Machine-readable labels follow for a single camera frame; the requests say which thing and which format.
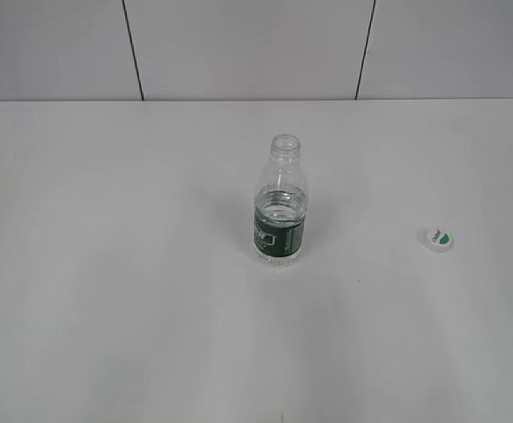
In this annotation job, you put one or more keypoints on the clear plastic water bottle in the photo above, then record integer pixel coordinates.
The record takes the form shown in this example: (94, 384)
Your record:
(280, 203)

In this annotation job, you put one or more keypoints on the white green bottle cap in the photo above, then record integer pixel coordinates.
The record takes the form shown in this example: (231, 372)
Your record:
(435, 239)

